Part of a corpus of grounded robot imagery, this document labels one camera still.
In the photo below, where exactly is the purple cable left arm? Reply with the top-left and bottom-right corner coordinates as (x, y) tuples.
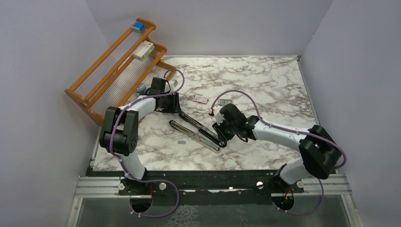
(109, 69), (185, 219)

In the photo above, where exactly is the blue grey eraser block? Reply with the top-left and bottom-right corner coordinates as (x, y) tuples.
(131, 22), (145, 34)

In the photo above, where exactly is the black stapler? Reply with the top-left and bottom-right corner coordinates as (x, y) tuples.
(179, 112), (227, 148)

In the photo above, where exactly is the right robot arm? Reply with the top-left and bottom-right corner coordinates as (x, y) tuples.
(212, 104), (343, 192)

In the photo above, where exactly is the blue white jar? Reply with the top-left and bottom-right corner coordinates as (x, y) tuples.
(135, 82), (147, 96)

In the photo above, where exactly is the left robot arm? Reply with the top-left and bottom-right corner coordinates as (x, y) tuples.
(99, 78), (180, 194)

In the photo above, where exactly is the silver staple strip tray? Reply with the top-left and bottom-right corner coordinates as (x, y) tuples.
(218, 99), (232, 106)

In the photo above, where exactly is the orange wooden shelf rack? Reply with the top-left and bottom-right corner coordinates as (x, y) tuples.
(64, 17), (175, 126)

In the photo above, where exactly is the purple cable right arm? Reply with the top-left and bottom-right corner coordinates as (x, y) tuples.
(210, 90), (348, 217)

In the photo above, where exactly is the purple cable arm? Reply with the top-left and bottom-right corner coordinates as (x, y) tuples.
(210, 90), (348, 217)
(109, 69), (185, 219)

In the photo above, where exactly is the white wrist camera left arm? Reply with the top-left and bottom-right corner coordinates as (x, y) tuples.
(171, 80), (179, 89)

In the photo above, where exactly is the white red box on shelf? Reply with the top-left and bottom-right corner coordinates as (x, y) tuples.
(132, 41), (155, 61)

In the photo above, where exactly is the red white staple box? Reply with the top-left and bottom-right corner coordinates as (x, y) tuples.
(194, 95), (208, 104)

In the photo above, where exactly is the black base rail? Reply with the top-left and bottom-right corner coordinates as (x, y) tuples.
(74, 170), (352, 207)

